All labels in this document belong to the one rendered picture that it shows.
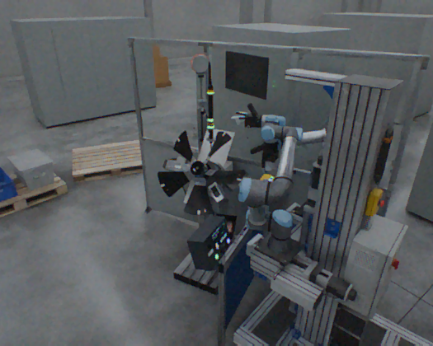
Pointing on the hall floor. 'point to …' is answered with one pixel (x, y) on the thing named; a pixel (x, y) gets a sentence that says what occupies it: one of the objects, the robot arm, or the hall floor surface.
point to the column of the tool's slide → (200, 110)
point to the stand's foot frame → (199, 278)
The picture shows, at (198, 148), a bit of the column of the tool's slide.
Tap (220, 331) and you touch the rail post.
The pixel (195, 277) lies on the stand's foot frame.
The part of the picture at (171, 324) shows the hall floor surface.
